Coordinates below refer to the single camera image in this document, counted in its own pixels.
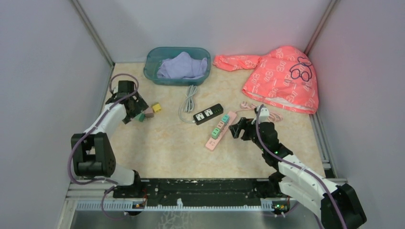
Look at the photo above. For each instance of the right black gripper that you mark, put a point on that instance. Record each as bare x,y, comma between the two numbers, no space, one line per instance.
244,123

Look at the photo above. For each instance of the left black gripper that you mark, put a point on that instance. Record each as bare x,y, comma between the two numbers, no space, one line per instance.
140,106

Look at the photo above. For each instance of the pink power strip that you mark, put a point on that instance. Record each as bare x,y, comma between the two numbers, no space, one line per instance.
212,143

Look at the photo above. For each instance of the pink charger plug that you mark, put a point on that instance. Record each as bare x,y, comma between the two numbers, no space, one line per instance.
220,125
149,113

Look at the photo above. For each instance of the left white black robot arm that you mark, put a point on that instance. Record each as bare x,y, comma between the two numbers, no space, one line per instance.
92,158

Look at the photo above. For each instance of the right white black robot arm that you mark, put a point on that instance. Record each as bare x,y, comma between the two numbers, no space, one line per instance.
335,206

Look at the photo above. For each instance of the yellow charger plug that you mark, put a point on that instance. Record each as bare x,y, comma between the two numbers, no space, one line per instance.
156,107

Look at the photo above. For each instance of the black power strip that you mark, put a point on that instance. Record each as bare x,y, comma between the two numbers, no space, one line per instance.
208,114

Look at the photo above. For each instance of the teal plastic basin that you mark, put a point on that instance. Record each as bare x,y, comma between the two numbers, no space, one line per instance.
156,55

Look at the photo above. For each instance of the lavender cloth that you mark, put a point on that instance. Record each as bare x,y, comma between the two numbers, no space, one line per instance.
183,66

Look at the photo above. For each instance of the coral patterned jacket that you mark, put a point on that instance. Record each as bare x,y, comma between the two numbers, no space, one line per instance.
284,78

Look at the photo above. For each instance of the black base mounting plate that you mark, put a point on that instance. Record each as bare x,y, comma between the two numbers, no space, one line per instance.
228,192

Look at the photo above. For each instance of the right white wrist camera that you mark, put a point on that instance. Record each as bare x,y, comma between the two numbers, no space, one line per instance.
261,114

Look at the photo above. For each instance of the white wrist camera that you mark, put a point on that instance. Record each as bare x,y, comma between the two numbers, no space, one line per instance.
125,88
261,114

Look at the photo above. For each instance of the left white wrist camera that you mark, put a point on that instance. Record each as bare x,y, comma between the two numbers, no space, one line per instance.
125,88

